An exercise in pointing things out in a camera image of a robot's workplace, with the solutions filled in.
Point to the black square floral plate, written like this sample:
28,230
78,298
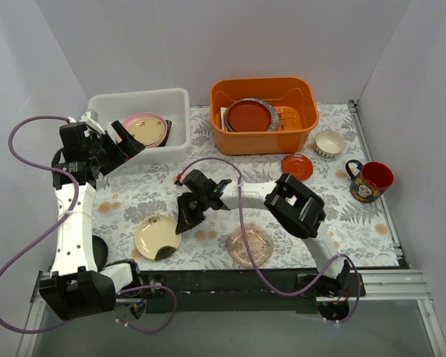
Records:
168,131

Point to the small red saucer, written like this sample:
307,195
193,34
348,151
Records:
299,166

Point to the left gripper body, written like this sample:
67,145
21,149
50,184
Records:
109,152

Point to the pink glass square plate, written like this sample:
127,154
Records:
260,243

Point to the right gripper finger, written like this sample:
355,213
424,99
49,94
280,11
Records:
188,219
187,205

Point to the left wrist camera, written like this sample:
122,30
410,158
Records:
73,137

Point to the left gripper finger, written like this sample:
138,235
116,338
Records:
128,144
112,154

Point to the white patterned bowl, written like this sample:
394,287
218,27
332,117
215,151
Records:
329,144

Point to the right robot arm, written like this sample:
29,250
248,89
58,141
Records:
297,209

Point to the cream floral small plate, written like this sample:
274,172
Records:
147,129

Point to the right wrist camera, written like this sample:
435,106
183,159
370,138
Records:
207,191

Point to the red plate in orange bin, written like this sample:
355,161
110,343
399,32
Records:
251,115

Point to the white plastic bin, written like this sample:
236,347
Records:
171,104

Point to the pink round plate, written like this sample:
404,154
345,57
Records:
127,122

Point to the floral table mat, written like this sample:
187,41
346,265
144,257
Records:
130,194

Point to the orange plastic bin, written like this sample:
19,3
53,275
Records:
293,100

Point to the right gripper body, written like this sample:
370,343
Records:
189,203

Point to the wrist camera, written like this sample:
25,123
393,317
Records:
73,137
207,191

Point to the cream plate with dark patch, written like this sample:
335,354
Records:
155,237

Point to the black round plate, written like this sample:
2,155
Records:
100,252

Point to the black skull mug red inside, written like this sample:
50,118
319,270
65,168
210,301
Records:
368,181

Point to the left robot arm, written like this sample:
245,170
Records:
81,281

